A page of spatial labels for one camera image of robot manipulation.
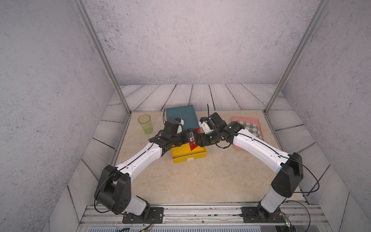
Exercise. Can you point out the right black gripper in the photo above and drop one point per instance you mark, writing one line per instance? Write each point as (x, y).
(202, 141)

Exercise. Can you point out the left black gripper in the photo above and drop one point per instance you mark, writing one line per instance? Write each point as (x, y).
(191, 137)

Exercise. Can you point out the red postcards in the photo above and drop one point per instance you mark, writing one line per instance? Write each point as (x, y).
(192, 143)

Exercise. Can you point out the yellow top drawer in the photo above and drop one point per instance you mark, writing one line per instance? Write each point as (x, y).
(183, 153)

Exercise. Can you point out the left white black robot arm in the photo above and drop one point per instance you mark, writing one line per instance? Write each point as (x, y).
(114, 187)

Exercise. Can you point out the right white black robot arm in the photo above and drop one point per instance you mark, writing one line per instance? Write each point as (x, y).
(287, 167)

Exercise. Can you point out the teal drawer cabinet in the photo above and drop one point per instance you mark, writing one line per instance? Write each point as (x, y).
(186, 113)

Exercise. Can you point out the green checkered cloth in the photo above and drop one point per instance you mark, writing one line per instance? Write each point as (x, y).
(253, 128)

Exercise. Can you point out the pink plastic tray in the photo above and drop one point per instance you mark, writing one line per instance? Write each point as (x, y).
(250, 120)

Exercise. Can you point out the green translucent plastic cup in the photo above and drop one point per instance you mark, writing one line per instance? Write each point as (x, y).
(146, 124)

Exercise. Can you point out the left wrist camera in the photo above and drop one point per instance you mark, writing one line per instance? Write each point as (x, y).
(180, 121)

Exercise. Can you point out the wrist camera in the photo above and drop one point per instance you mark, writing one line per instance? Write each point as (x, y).
(206, 128)
(180, 121)

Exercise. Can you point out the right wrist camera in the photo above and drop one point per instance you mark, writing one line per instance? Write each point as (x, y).
(206, 128)

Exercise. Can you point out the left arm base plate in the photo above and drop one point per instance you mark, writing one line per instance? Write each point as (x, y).
(152, 215)

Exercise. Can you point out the aluminium front rail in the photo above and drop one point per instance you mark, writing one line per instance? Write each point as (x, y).
(299, 214)

